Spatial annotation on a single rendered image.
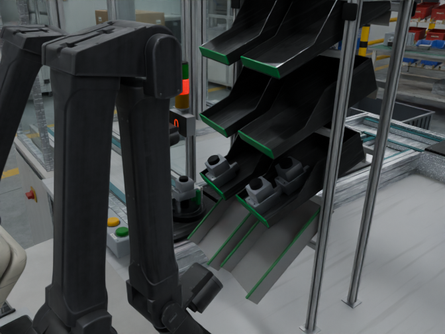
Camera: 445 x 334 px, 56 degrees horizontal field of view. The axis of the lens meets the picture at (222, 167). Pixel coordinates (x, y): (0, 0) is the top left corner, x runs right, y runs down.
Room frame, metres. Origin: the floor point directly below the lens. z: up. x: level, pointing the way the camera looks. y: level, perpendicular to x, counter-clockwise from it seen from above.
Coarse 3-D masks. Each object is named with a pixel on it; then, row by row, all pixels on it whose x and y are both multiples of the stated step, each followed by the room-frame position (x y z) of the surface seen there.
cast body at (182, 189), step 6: (180, 180) 1.19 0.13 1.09; (186, 180) 1.19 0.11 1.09; (192, 180) 1.19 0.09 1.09; (180, 186) 1.17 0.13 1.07; (186, 186) 1.18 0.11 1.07; (192, 186) 1.19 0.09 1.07; (174, 192) 1.18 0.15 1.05; (180, 192) 1.17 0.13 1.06; (186, 192) 1.18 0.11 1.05; (192, 192) 1.19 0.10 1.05; (180, 198) 1.16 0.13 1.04; (186, 198) 1.18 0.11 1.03
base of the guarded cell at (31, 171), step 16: (16, 144) 2.07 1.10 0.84; (32, 160) 1.83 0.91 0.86; (32, 176) 1.86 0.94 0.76; (48, 176) 1.66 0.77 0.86; (32, 192) 1.88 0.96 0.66; (32, 208) 1.98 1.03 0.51; (48, 208) 1.69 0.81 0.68; (32, 224) 2.05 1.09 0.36; (48, 224) 1.74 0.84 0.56; (32, 240) 2.13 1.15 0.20
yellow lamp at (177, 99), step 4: (176, 96) 1.40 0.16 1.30; (180, 96) 1.39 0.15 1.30; (184, 96) 1.40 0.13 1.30; (188, 96) 1.41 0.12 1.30; (176, 100) 1.40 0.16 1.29; (180, 100) 1.39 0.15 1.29; (184, 100) 1.40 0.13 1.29; (188, 100) 1.41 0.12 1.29; (176, 104) 1.40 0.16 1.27; (180, 104) 1.39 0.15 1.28; (184, 104) 1.40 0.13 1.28; (188, 104) 1.41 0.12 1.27; (180, 108) 1.39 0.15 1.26; (184, 108) 1.40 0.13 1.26
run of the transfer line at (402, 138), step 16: (352, 128) 2.11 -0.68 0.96; (368, 128) 2.24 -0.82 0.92; (400, 128) 2.16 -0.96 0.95; (416, 128) 2.13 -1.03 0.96; (368, 144) 1.98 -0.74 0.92; (400, 144) 1.91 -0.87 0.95; (416, 144) 2.00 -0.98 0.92; (432, 144) 1.99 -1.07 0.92; (416, 160) 1.77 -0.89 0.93; (432, 160) 1.73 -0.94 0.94; (432, 176) 1.72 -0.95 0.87
